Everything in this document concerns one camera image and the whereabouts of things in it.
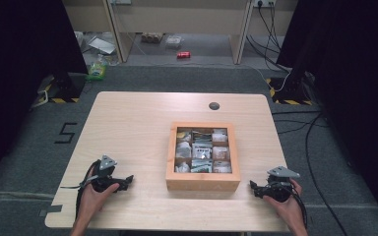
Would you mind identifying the long black floor cable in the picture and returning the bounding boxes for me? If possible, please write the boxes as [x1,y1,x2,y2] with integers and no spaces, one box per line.
[304,112,349,236]

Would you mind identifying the clear plastic package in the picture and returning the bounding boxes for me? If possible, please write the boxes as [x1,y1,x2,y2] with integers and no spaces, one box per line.
[164,34,183,50]

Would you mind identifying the wooden box with glass lid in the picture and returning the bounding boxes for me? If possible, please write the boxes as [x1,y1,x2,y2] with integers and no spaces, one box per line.
[165,121,242,193]

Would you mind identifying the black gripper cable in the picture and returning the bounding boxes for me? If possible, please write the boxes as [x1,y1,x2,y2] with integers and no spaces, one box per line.
[60,159,101,219]
[288,185,309,230]

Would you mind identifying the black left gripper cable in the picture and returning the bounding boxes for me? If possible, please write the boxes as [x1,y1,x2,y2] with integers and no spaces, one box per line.
[60,159,101,219]

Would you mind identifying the cardboard rolls pack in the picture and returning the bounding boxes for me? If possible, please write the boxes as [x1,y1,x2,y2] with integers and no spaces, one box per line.
[140,31,164,44]

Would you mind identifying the white clear plastic bag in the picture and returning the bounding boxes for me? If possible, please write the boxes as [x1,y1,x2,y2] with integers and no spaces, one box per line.
[73,30,87,51]

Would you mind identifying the person's left hand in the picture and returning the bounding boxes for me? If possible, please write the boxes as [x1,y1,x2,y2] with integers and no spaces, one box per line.
[77,166,121,221]

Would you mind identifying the grey flat sheet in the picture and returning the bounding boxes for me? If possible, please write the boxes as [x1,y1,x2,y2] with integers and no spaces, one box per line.
[88,35,117,56]

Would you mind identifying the black curtain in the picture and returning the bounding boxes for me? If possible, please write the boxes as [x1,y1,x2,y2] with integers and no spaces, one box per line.
[0,0,89,192]
[276,0,378,228]

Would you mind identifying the green packet on floor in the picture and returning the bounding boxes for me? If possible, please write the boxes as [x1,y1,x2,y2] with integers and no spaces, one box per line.
[85,53,109,82]

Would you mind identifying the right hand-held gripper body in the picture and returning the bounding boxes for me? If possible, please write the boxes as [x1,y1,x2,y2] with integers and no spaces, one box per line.
[264,165,301,204]

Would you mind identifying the person's right hand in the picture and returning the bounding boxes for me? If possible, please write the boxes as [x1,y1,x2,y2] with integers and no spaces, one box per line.
[263,179,306,228]

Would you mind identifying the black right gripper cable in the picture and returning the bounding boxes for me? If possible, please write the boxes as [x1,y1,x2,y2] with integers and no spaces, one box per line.
[288,185,309,230]

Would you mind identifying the white wall socket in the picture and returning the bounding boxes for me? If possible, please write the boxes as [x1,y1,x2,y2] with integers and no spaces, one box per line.
[253,0,277,9]

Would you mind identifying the black socket cables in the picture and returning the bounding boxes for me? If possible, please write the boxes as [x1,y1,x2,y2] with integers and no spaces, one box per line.
[245,2,293,74]

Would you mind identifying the thin black floor cable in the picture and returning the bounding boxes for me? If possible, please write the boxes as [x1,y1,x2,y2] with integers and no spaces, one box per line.
[271,110,330,136]

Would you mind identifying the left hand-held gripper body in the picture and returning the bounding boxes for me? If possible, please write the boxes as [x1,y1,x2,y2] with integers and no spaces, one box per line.
[92,154,126,193]

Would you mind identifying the assorted tea packets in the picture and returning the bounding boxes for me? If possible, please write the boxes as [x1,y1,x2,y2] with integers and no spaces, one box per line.
[174,128,233,174]

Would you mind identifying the stand base with hazard tape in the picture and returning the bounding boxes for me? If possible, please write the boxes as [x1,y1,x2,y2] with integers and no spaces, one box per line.
[36,72,89,104]
[265,73,315,106]

